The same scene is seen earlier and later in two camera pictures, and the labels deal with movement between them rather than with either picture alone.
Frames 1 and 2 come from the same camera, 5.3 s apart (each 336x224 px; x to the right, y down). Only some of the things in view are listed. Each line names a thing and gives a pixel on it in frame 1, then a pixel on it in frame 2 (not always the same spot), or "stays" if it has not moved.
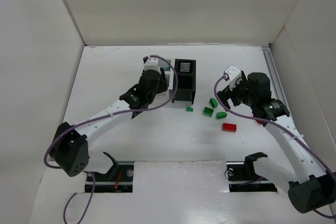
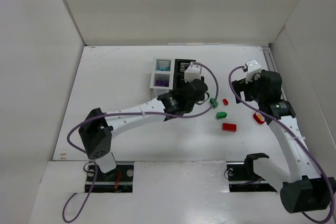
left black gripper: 163,83 to 197,87
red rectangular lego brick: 229,127 stays
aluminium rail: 275,74 stays
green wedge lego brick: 213,103 stays
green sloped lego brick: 220,115 stays
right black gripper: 226,97 to 241,91
